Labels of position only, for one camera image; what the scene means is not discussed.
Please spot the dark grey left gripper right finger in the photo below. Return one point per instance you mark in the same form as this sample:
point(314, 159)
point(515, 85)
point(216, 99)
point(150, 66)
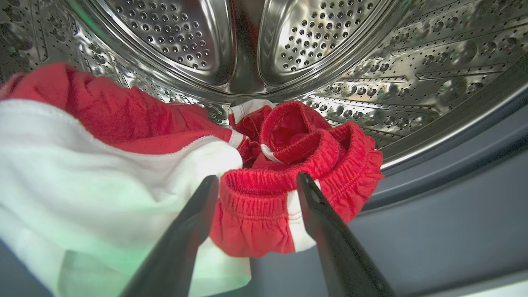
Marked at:
point(334, 247)

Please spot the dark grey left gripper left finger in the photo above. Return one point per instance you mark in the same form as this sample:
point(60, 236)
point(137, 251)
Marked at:
point(177, 247)

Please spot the red white sports jersey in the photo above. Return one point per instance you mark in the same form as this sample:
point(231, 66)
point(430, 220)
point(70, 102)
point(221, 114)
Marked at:
point(82, 185)

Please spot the red elastic-waist shorts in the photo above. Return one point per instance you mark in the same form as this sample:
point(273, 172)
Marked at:
point(255, 214)

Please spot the grey rubber door gasket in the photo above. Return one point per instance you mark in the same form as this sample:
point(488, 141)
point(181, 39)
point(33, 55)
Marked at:
point(453, 227)

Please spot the steel washing machine drum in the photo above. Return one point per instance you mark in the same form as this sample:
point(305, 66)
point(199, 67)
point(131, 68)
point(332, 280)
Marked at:
point(371, 74)

